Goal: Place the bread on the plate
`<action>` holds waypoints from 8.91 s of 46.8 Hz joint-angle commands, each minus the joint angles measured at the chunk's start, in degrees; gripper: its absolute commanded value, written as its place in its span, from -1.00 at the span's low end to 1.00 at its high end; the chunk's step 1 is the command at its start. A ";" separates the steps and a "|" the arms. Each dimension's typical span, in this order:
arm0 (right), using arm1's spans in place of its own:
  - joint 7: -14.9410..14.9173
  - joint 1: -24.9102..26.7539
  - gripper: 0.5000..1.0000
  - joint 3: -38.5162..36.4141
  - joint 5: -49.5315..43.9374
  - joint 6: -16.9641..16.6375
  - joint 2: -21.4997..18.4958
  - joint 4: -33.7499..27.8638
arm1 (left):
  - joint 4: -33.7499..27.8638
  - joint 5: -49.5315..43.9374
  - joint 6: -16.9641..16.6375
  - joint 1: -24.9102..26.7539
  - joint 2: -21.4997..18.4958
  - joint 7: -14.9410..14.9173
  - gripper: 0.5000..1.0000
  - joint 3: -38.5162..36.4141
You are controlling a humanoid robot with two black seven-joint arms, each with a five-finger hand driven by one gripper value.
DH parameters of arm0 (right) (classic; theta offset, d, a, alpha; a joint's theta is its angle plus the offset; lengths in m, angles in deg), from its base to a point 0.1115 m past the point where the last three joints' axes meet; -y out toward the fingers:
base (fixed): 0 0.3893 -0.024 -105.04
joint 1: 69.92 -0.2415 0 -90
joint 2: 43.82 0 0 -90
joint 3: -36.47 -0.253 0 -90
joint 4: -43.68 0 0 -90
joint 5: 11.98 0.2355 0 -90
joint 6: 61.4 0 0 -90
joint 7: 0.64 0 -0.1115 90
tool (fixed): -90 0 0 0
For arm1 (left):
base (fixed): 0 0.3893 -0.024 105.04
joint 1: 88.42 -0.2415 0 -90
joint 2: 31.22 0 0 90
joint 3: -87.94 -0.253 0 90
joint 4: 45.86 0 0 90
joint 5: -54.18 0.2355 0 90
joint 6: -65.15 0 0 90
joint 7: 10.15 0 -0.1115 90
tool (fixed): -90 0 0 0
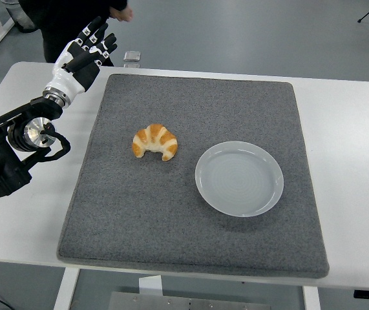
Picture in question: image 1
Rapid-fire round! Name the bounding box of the croissant bread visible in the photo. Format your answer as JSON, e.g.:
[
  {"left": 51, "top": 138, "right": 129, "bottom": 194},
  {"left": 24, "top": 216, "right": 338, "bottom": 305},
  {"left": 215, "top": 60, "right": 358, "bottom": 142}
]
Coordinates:
[{"left": 132, "top": 123, "right": 178, "bottom": 161}]

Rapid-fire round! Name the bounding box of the grey felt mat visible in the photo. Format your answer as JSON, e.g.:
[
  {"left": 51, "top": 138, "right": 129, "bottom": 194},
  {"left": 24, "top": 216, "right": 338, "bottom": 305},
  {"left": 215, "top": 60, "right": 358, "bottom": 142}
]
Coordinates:
[{"left": 56, "top": 74, "right": 330, "bottom": 280}]

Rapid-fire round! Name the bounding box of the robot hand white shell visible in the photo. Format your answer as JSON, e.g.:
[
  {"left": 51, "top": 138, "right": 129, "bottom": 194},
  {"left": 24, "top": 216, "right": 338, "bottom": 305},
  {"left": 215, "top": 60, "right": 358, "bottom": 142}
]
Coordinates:
[{"left": 44, "top": 16, "right": 118, "bottom": 101}]

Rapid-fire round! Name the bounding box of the person's hand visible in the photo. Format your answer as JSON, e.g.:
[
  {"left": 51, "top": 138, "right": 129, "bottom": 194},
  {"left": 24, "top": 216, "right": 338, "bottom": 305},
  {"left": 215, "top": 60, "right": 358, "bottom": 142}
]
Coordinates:
[{"left": 109, "top": 6, "right": 134, "bottom": 23}]

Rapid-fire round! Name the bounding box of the white table leg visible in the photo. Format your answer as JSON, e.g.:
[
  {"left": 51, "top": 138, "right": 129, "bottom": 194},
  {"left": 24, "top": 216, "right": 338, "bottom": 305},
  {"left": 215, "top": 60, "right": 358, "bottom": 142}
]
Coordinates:
[
  {"left": 302, "top": 285, "right": 321, "bottom": 310},
  {"left": 53, "top": 267, "right": 81, "bottom": 310}
]

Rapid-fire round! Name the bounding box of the person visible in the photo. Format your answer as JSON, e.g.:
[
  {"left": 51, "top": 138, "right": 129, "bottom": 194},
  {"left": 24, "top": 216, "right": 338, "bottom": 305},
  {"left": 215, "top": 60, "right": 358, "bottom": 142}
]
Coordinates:
[{"left": 19, "top": 0, "right": 134, "bottom": 67}]

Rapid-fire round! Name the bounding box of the grey round plate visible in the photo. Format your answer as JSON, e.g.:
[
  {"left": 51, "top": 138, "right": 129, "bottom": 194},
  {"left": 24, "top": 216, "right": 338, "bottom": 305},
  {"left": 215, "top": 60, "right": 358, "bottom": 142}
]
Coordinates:
[{"left": 194, "top": 141, "right": 284, "bottom": 218}]

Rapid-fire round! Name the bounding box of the grey metal plate with screws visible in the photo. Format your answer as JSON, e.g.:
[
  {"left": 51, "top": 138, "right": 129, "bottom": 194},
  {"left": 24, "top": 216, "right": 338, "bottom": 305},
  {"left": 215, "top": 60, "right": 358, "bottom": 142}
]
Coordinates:
[{"left": 108, "top": 291, "right": 246, "bottom": 310}]

